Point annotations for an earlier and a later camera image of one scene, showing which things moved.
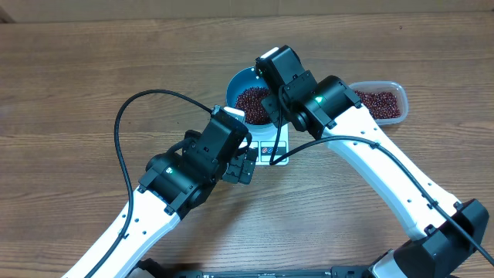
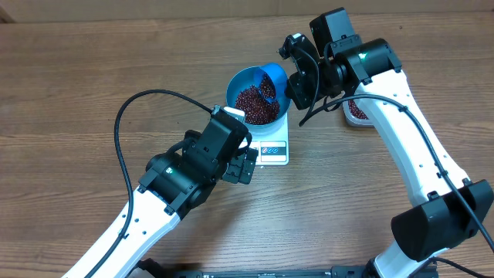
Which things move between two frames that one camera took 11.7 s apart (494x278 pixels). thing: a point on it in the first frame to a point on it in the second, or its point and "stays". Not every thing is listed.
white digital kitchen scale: x=277 y=147 stays
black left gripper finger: x=234 y=169 stays
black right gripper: x=272 y=103 to x=299 y=91
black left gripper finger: x=248 y=165 stays
